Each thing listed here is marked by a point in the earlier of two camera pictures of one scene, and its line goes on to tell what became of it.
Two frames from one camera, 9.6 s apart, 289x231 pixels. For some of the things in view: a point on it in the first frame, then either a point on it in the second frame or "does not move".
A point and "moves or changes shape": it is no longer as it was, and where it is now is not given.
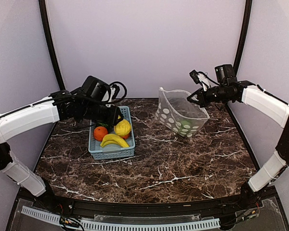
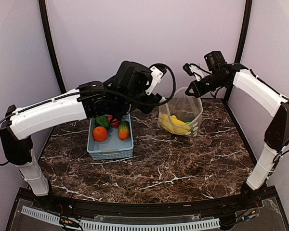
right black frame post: (244, 36) does not move
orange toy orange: (99, 132) does not move
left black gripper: (115, 110) -> (150, 105)
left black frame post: (42, 4) does not move
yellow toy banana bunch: (112, 138) -> (173, 124)
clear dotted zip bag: (176, 111) moves or changes shape
